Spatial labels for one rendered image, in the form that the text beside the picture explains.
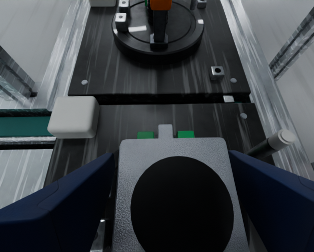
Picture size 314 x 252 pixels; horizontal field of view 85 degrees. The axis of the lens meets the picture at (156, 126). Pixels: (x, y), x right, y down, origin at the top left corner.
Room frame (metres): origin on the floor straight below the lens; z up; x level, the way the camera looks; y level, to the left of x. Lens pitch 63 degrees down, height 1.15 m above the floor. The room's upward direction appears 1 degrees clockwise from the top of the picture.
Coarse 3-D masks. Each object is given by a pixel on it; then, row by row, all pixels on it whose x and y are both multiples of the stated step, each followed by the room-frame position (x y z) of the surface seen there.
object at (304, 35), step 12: (312, 12) 0.22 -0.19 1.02; (300, 24) 0.23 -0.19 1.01; (312, 24) 0.21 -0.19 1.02; (300, 36) 0.21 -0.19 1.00; (312, 36) 0.21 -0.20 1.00; (288, 48) 0.22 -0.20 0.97; (300, 48) 0.21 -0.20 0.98; (276, 60) 0.22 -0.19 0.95; (288, 60) 0.21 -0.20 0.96; (276, 72) 0.21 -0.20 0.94
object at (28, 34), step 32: (0, 0) 0.55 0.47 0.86; (32, 0) 0.55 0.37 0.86; (64, 0) 0.56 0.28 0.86; (256, 0) 0.57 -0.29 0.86; (288, 0) 0.57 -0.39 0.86; (0, 32) 0.41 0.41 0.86; (32, 32) 0.41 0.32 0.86; (256, 32) 0.42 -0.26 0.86; (288, 32) 0.42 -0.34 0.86; (32, 64) 0.30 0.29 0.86; (288, 96) 0.22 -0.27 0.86
